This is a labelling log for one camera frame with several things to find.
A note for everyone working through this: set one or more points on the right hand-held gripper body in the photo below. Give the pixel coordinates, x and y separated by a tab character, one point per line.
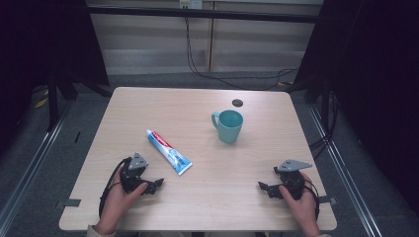
292	182

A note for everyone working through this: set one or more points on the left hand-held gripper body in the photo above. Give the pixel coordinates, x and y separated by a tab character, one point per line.
133	176

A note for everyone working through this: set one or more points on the blue and red toothpaste tube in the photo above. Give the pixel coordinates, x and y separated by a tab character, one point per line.
168	151

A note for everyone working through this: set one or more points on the teal mug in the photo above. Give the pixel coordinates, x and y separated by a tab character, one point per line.
229	131

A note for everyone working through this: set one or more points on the person's right hand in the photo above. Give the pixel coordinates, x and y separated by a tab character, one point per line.
306	207

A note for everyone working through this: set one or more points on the person's left hand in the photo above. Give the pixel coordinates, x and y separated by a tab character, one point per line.
115	204

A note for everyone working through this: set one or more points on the grey tape strip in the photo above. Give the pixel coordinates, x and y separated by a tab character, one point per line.
327	199
70	202

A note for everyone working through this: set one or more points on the small black floor tape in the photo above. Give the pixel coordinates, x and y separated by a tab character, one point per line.
77	137

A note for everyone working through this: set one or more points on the dark round table grommet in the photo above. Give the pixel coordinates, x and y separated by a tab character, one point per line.
237	103

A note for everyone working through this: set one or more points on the yellow floor tape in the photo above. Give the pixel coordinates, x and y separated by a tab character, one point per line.
41	103

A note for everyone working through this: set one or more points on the dark curtain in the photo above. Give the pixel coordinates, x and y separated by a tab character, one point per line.
39	42
372	82

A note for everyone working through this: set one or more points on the black horizontal bar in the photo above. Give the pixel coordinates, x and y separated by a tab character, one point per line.
204	14

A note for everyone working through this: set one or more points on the metal floor rail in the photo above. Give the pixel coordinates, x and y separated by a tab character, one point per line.
33	168
346	184

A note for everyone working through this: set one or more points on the white wall outlet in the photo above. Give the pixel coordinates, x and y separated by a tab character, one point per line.
191	4

